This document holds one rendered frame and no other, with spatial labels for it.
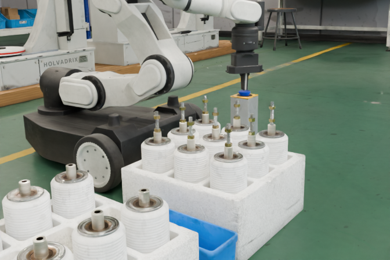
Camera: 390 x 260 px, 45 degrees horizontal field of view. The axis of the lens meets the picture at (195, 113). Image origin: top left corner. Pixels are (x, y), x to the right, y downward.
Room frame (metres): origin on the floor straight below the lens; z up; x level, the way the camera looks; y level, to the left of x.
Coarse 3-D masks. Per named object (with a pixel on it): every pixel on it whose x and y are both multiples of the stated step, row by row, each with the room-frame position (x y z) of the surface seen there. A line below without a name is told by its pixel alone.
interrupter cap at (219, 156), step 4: (220, 152) 1.15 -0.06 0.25; (236, 152) 1.15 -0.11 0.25; (216, 156) 1.13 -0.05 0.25; (220, 156) 1.13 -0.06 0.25; (236, 156) 1.13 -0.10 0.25; (240, 156) 1.12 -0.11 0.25; (216, 160) 1.10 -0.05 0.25; (220, 160) 1.10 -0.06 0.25; (224, 160) 1.10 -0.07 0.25; (228, 160) 1.10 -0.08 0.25; (232, 160) 1.10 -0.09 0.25; (236, 160) 1.09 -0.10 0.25; (240, 160) 1.10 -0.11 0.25
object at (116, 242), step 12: (120, 228) 0.77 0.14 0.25; (72, 240) 0.76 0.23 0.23; (84, 240) 0.73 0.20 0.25; (96, 240) 0.73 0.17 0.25; (108, 240) 0.73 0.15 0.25; (120, 240) 0.75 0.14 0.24; (84, 252) 0.73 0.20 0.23; (96, 252) 0.73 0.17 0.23; (108, 252) 0.73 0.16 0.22; (120, 252) 0.75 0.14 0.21
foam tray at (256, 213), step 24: (288, 168) 1.24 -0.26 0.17; (168, 192) 1.15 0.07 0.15; (192, 192) 1.10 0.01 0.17; (216, 192) 1.07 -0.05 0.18; (240, 192) 1.07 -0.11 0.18; (264, 192) 1.12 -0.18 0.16; (288, 192) 1.24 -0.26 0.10; (216, 216) 1.06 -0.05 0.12; (240, 216) 1.03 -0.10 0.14; (264, 216) 1.12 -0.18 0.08; (288, 216) 1.25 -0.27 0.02; (240, 240) 1.03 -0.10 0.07; (264, 240) 1.13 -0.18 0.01
